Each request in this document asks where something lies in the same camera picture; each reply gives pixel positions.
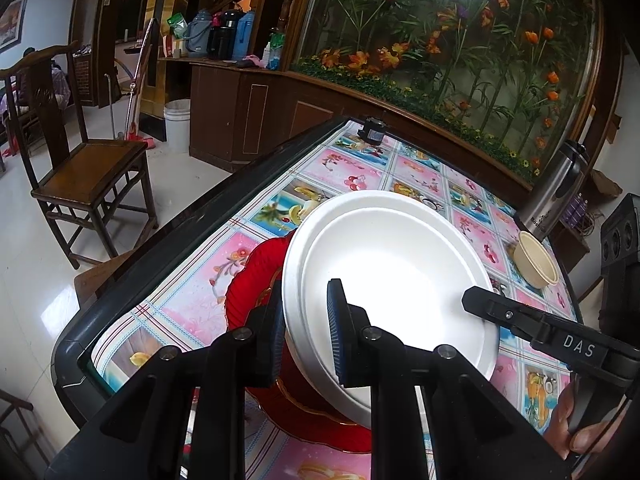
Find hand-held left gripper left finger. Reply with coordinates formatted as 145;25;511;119
42;277;288;480

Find green capped bottle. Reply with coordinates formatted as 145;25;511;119
267;27;286;70

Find red glass plate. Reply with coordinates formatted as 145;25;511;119
225;237;373;454

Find white foam plate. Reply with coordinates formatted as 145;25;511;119
281;190;501;430

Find blue thermos flask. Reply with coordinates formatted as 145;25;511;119
240;10;256;60

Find white plastic bucket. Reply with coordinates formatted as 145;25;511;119
163;99;192;156

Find broom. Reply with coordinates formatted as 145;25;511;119
116;17;157;151

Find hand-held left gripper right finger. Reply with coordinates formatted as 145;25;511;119
326;278;571;480

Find wooden chair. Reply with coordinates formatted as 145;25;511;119
0;42;158;271

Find glass flower display cabinet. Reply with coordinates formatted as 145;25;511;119
290;0;601;191

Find cream plastic bowl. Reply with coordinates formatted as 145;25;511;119
512;231;560;289

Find person's right hand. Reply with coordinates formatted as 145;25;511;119
546;381;627;462

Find framed wall picture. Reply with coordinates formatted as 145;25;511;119
0;0;30;51

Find black thermos jug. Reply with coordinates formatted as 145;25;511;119
207;10;244;61

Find fruit print tablecloth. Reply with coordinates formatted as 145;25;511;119
90;120;583;480

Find grey blue water jug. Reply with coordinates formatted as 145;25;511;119
186;9;212;58

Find wooden counter cabinet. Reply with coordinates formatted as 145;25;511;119
157;57;351;173

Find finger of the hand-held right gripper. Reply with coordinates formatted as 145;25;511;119
461;286;552;350

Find stainless steel thermos jug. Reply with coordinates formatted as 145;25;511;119
517;140;588;241

